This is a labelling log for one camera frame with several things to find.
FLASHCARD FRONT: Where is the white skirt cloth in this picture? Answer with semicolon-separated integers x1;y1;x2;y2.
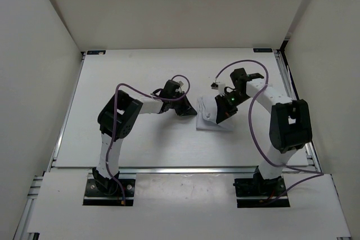
196;96;235;132

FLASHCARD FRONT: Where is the blue corner label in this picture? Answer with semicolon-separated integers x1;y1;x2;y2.
253;48;273;53
87;50;106;55

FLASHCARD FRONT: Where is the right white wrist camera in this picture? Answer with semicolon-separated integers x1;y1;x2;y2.
210;81;227;96

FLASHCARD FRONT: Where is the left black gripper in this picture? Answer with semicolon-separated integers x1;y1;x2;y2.
169;91;196;116

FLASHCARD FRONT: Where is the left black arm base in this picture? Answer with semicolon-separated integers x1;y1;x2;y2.
83;168;136;207

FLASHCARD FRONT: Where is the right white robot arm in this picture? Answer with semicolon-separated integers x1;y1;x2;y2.
211;68;312;195

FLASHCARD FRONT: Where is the right blue corner label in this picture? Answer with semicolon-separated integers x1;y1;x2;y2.
253;48;273;53

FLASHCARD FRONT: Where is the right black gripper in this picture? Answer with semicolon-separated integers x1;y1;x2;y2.
215;90;251;124

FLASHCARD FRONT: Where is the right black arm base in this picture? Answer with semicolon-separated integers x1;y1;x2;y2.
233;172;290;209

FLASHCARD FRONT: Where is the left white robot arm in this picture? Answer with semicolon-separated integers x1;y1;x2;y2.
92;79;197;195

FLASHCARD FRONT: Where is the left blue corner label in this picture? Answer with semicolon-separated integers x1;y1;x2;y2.
87;50;106;55

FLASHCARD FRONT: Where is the aluminium frame rail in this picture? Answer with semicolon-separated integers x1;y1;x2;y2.
48;166;316;174

